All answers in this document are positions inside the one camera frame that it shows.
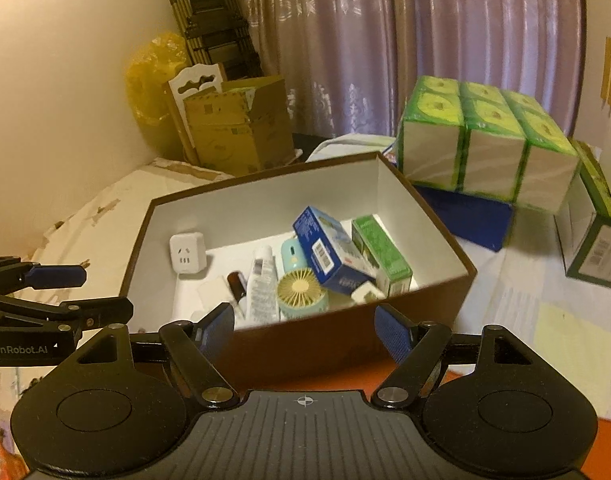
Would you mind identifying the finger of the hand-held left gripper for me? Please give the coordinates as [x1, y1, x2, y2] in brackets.
[0, 256, 88, 292]
[0, 292, 135, 334]

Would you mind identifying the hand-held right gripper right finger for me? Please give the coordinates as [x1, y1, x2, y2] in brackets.
[372, 304, 537, 407]

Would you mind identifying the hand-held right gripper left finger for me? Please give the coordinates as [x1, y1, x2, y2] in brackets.
[76, 302, 240, 409]

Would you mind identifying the amber spray bottle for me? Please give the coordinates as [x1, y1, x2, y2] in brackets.
[226, 271, 251, 318]

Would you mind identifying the white charger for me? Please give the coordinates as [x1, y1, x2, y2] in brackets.
[350, 281, 387, 307]

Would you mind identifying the brown cardboard storage box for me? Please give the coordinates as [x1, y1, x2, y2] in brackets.
[118, 151, 479, 386]

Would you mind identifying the white tube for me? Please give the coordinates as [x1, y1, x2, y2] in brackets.
[246, 245, 281, 325]

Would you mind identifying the white plug adapter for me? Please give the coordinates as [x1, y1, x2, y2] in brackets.
[170, 232, 211, 277]

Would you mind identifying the small green box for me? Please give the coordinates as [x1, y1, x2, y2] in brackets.
[350, 214, 415, 297]

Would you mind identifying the mint handheld fan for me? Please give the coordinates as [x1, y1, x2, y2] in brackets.
[277, 237, 331, 321]

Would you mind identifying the blue medicine box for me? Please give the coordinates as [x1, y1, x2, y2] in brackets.
[292, 205, 379, 297]

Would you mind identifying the cream printed bedsheet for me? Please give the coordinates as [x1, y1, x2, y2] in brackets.
[0, 157, 236, 411]

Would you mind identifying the red patterned cloth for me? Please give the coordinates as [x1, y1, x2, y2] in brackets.
[0, 435, 29, 480]

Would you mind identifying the white printed paper sheet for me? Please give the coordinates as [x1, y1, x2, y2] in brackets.
[420, 210, 611, 421]

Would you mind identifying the dark blue box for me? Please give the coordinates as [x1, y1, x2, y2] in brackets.
[385, 142, 516, 253]

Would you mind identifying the pale green paper sheet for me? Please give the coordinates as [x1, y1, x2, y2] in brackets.
[535, 302, 611, 376]

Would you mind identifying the tan cardboard shipping box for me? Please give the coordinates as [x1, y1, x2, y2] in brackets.
[183, 75, 296, 176]

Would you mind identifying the green tissue pack bundle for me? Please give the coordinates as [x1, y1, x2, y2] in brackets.
[395, 75, 581, 213]

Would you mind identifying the yellow plastic bag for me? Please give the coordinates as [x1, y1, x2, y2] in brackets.
[124, 31, 191, 126]

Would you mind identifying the green carton box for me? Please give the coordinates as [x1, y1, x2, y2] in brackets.
[555, 137, 611, 293]

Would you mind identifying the red printed cardboard sheet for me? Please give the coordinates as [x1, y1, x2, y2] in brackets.
[220, 355, 611, 480]

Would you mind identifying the white ornate wooden board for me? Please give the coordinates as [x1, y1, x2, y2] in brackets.
[163, 62, 229, 166]

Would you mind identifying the black folded rack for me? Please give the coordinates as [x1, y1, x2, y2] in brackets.
[170, 0, 264, 81]

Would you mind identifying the purple patterned curtain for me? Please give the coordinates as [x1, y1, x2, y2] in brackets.
[230, 0, 586, 141]

